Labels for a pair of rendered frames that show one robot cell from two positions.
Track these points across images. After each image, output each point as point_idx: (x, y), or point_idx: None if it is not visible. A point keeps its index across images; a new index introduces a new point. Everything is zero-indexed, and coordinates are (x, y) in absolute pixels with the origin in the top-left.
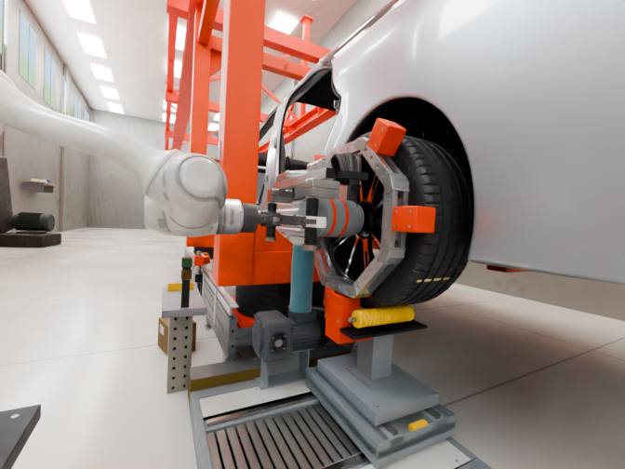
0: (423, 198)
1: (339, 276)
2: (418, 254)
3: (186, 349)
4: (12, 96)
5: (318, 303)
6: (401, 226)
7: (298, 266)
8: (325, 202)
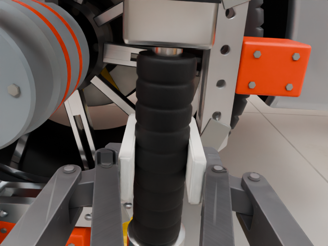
0: (255, 16)
1: (19, 185)
2: (234, 117)
3: None
4: None
5: None
6: (267, 86)
7: None
8: (36, 23)
